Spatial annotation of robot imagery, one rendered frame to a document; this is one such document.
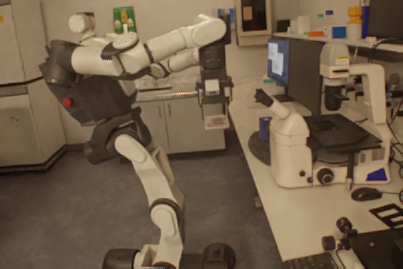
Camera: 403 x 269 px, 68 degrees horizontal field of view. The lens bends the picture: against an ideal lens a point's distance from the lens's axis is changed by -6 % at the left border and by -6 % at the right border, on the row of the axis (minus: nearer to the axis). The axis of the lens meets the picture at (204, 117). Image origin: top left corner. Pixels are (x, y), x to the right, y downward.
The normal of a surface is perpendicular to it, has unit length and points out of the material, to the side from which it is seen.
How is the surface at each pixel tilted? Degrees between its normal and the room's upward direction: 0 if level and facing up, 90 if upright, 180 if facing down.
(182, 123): 90
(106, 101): 101
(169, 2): 90
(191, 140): 90
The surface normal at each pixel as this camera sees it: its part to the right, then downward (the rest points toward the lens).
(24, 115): 0.02, 0.27
